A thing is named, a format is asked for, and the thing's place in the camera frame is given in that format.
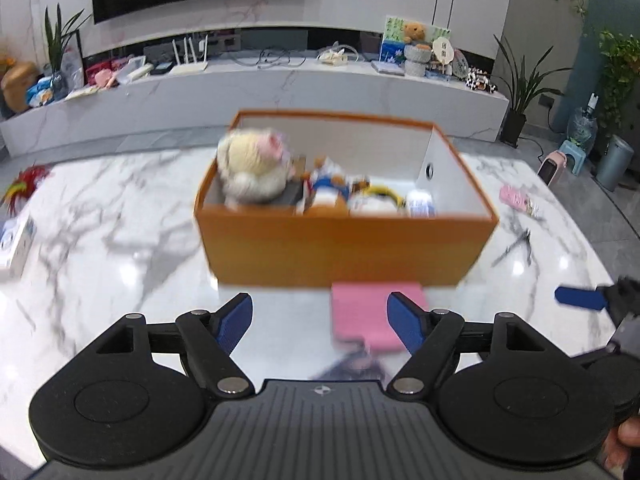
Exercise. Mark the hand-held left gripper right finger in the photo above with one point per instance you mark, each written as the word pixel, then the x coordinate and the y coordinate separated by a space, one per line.
pixel 407 322

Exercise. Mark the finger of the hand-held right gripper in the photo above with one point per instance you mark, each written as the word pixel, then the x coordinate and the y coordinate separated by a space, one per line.
pixel 580 297

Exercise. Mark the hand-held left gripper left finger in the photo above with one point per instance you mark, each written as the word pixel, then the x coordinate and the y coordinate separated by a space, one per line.
pixel 235 320

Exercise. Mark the pink pad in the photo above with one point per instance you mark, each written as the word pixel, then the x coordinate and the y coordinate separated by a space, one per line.
pixel 360 315

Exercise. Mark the orange cardboard box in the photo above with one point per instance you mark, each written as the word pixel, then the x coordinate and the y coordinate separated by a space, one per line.
pixel 325 250

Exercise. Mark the cream crochet doll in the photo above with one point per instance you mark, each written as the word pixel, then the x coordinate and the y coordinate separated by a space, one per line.
pixel 250 170

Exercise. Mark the blue and white plush toy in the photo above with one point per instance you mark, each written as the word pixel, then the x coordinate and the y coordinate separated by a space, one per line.
pixel 327 190

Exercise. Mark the person's right hand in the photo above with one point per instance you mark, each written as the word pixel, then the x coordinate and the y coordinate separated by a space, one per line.
pixel 629 435

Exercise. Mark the white and blue packet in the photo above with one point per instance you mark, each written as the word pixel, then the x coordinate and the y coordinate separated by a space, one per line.
pixel 420 205

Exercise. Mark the pink packet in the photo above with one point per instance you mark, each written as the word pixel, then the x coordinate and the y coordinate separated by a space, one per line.
pixel 514 197

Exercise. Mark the white and yellow plush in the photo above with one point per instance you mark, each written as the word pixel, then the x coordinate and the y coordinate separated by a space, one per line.
pixel 375 202

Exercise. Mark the pink space heater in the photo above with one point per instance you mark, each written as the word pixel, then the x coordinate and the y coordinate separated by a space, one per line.
pixel 552 170

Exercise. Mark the grey trash can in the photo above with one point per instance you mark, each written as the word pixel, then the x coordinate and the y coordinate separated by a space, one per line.
pixel 615 162

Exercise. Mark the blue plastic stool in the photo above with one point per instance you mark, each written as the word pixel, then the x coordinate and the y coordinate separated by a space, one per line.
pixel 575 155

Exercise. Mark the dark small box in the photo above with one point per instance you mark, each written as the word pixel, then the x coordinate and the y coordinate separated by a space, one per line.
pixel 294 190

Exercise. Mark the clear water bottle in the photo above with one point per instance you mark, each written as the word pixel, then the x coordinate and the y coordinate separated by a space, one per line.
pixel 584 127

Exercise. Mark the potted plant in black pot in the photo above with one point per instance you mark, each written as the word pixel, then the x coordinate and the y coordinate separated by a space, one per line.
pixel 515 125

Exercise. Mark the tall leafy green plant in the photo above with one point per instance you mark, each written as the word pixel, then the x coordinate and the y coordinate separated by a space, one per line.
pixel 620 75

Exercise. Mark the white carton box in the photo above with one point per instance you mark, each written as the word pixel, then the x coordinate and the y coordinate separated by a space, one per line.
pixel 15 245

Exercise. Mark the cow print plush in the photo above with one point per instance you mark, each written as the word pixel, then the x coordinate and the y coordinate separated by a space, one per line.
pixel 481 82

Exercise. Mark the white marble TV cabinet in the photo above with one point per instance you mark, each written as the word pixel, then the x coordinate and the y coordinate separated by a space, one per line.
pixel 300 90

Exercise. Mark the red and green feather toy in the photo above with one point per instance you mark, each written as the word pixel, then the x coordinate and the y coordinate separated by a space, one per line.
pixel 22 185

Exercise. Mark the grey woven basket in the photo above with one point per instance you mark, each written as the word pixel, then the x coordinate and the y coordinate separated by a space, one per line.
pixel 417 53
pixel 414 69

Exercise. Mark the grey notebook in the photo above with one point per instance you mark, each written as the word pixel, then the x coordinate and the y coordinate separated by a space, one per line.
pixel 387 68

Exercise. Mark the white wifi router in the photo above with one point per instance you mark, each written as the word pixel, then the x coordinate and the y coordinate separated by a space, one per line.
pixel 189 66

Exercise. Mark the clear glass dish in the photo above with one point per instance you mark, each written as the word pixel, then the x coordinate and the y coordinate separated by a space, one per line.
pixel 460 65

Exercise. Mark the black set-top box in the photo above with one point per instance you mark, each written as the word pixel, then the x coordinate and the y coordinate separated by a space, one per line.
pixel 161 68

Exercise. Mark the white plastic device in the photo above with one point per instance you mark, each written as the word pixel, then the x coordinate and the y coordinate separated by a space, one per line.
pixel 135 69

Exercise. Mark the pink plush item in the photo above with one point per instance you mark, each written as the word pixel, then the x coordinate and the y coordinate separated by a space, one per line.
pixel 106 79

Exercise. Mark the sheet of paper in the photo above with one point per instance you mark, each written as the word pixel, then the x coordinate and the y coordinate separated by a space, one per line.
pixel 82 93

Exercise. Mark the round white hand fan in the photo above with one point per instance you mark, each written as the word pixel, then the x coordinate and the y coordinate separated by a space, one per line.
pixel 442 50

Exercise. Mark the green and blue painting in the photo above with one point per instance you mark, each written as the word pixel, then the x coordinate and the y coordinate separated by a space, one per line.
pixel 391 45

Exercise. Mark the red box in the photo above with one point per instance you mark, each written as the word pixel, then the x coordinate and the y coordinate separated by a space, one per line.
pixel 102 67

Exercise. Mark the brown teddy bear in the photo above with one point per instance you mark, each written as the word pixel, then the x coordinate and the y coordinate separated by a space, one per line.
pixel 414 32

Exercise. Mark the blue snack packet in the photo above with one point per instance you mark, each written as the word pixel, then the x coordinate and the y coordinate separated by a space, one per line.
pixel 40 92

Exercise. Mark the golden vase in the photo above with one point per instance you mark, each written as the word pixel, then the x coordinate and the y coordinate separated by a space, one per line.
pixel 20 85

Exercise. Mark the green plant in glass vase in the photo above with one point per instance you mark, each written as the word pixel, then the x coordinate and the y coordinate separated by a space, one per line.
pixel 59 45

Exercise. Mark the dried yellow flowers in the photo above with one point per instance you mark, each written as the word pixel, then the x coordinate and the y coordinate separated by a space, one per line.
pixel 6 60

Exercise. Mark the black picture frame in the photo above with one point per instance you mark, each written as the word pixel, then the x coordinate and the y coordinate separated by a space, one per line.
pixel 74 62

